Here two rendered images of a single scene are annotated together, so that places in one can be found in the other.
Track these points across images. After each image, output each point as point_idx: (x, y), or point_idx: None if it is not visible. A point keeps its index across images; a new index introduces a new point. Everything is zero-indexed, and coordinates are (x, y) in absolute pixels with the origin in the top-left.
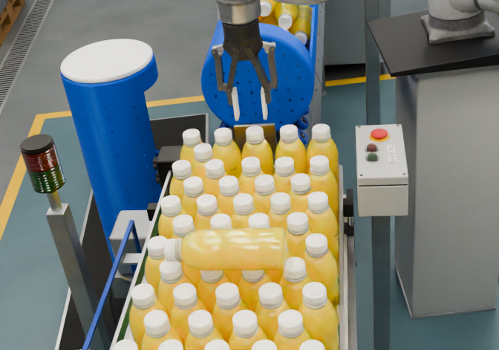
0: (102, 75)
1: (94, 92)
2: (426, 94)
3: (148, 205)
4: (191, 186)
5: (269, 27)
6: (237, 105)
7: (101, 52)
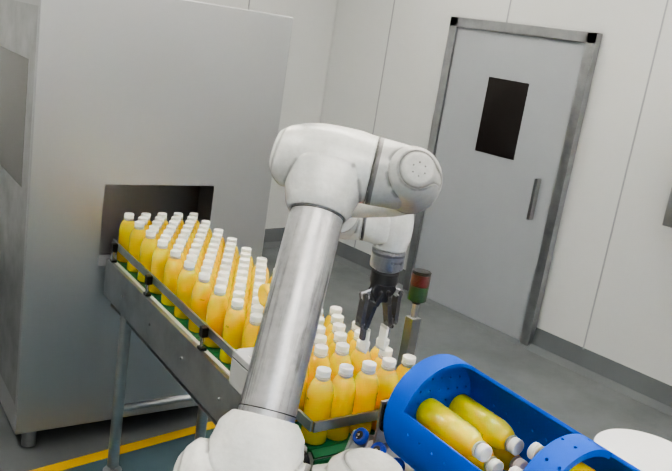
0: (609, 435)
1: None
2: None
3: None
4: (357, 329)
5: (437, 365)
6: (382, 340)
7: (671, 462)
